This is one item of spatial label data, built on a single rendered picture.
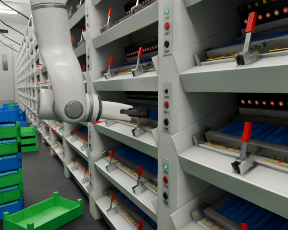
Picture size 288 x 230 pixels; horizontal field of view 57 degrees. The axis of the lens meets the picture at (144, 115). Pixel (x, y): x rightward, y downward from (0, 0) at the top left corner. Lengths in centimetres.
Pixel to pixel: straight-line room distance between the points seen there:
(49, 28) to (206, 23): 39
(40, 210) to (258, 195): 124
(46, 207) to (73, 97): 99
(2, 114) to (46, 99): 72
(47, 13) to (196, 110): 44
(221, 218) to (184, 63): 37
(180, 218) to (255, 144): 27
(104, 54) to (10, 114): 55
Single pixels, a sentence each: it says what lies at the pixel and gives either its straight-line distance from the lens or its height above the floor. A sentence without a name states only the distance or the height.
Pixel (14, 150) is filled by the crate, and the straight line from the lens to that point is 148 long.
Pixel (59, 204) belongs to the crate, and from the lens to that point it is 159.
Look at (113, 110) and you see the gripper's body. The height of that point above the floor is 58.
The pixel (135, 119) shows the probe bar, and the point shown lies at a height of 53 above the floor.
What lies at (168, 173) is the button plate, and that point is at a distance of 69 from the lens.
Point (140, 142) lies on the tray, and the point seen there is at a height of 47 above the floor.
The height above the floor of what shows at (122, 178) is 30.
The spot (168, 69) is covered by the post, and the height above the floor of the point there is 69.
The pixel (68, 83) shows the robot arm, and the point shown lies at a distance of 67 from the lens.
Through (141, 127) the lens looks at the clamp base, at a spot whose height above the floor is 51.
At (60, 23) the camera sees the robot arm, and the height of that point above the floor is 81.
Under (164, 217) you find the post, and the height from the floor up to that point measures 30.
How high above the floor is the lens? 64
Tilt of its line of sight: 6 degrees down
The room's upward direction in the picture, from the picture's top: straight up
